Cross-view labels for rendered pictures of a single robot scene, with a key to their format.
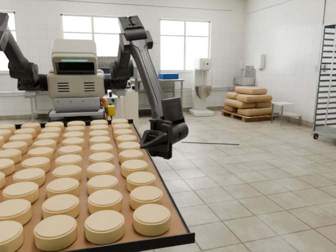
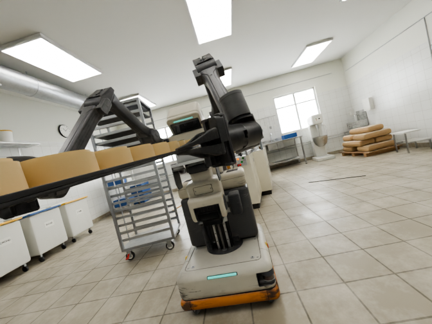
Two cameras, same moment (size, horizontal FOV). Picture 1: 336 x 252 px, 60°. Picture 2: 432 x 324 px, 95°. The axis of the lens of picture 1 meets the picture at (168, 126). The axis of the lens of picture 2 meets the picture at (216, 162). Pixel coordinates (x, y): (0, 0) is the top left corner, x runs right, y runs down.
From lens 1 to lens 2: 44 cm
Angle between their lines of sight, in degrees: 24
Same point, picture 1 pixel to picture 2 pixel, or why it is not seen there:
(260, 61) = (369, 103)
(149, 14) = (265, 97)
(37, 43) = not seen: hidden behind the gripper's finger
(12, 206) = not seen: outside the picture
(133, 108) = (261, 162)
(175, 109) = (235, 103)
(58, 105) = (179, 159)
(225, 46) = (332, 101)
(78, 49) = (184, 110)
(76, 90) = not seen: hidden behind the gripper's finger
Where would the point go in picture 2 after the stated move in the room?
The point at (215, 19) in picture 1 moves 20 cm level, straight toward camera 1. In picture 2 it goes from (317, 83) to (317, 83)
